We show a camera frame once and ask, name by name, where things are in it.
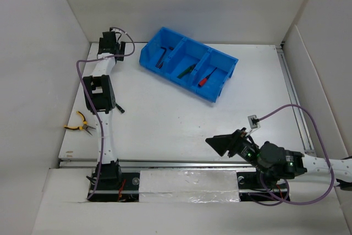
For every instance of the blue three-compartment plastic bin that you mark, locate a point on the blue three-compartment plastic bin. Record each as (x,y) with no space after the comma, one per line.
(188,63)

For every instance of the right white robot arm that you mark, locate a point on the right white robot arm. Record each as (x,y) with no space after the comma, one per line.
(303,166)

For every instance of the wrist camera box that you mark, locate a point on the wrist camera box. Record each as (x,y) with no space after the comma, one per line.
(254,124)
(118,32)

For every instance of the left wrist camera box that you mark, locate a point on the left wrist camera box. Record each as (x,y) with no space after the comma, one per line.
(118,32)

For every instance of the red-handled screwdriver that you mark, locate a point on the red-handled screwdriver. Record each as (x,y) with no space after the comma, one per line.
(205,79)

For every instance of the brown hex key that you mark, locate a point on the brown hex key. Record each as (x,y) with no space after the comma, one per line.
(161,57)
(166,56)

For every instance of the yellow-handled needle-nose pliers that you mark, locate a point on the yellow-handled needle-nose pliers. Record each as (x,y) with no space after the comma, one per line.
(84,125)

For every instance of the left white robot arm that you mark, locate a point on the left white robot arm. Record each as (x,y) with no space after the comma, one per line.
(101,102)

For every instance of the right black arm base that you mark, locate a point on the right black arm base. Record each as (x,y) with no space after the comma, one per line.
(251,189)

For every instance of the green-handled cutting pliers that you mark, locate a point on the green-handled cutting pliers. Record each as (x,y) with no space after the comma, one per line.
(188,70)

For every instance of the aluminium front rail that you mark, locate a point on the aluminium front rail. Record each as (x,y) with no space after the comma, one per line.
(156,164)

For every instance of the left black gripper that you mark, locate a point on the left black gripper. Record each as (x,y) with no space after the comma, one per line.
(119,47)

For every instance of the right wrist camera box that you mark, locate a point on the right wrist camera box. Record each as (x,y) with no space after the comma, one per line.
(254,124)

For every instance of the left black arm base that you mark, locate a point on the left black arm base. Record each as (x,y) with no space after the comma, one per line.
(113,185)

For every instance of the aluminium side rail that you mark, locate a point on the aluminium side rail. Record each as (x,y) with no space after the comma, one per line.
(300,121)

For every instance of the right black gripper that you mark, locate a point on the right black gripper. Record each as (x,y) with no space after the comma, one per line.
(231,142)

